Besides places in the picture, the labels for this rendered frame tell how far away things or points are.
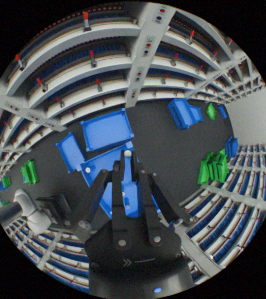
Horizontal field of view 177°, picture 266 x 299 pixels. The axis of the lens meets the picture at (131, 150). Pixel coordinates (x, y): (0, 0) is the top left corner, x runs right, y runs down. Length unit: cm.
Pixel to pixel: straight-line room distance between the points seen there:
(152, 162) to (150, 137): 23
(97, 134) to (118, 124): 16
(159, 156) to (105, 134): 52
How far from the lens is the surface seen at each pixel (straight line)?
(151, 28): 44
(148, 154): 78
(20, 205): 84
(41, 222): 91
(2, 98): 61
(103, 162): 35
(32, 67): 47
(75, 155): 85
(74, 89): 63
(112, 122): 62
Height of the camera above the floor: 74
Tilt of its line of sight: 82 degrees down
